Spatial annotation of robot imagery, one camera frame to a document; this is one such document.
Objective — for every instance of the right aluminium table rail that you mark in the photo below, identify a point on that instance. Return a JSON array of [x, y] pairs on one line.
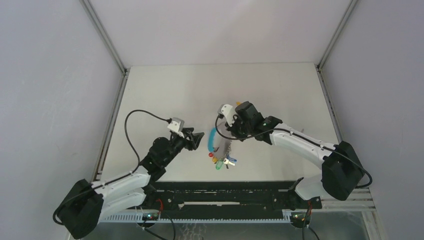
[[334, 116]]

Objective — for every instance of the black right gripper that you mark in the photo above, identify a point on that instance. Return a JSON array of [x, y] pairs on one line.
[[233, 128]]

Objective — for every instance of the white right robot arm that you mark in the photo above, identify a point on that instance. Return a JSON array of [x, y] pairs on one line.
[[314, 151]]

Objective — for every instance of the left green led board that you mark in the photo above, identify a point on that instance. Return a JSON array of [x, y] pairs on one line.
[[150, 217]]

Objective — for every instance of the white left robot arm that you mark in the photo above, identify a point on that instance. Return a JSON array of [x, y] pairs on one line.
[[87, 203]]

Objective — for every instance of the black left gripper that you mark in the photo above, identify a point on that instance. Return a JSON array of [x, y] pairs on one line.
[[196, 136]]

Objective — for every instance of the green led board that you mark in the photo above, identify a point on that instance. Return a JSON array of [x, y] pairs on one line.
[[300, 217], [150, 217]]

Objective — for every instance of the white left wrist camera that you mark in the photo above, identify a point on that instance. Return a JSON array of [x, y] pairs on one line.
[[176, 126]]

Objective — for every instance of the white comb cable duct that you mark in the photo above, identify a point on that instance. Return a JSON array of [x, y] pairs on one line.
[[132, 217]]

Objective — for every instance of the green tagged key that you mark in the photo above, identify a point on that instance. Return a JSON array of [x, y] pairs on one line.
[[219, 165]]

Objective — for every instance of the right aluminium frame post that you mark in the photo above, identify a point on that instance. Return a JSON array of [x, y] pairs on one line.
[[337, 33]]

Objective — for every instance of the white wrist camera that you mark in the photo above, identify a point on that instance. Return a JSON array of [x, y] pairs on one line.
[[176, 126], [227, 112]]

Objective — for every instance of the left aluminium frame post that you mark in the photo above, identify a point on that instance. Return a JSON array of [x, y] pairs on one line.
[[92, 14]]

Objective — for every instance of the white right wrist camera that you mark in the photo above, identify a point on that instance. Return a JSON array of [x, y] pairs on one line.
[[227, 112]]

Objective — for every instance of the right green led board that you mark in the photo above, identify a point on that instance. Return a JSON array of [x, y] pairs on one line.
[[300, 217]]

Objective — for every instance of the left aluminium table rail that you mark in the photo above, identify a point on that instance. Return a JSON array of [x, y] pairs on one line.
[[105, 143]]

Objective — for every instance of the blue tagged key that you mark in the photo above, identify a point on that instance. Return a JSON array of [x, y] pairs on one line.
[[231, 161]]

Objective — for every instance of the aluminium frame post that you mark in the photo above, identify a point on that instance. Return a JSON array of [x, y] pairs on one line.
[[92, 14], [337, 33]]

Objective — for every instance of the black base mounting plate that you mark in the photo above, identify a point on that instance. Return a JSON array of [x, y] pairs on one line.
[[207, 211]]

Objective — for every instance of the aluminium table rail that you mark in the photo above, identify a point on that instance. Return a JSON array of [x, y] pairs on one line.
[[105, 143], [334, 116]]

